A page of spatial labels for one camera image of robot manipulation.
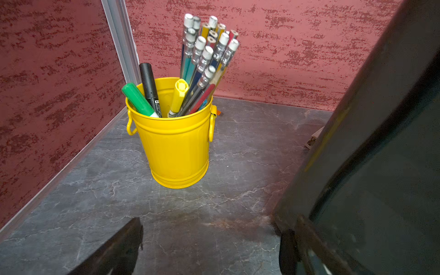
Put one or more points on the grey stapler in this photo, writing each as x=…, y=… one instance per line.
x=309, y=144

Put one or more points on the bundle of pencils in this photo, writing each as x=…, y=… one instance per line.
x=207, y=50

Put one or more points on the green marker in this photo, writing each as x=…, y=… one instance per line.
x=142, y=106

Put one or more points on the yellow metal pen bucket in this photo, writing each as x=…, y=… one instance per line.
x=177, y=149

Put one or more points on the black marker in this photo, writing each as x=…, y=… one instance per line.
x=149, y=86

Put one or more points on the left corner aluminium profile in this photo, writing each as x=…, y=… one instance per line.
x=118, y=21

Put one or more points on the silver coffee machine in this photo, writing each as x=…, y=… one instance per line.
x=367, y=199

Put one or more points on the yellow highlighter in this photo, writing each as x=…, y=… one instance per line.
x=181, y=88

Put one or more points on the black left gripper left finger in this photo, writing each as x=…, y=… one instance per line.
x=118, y=256

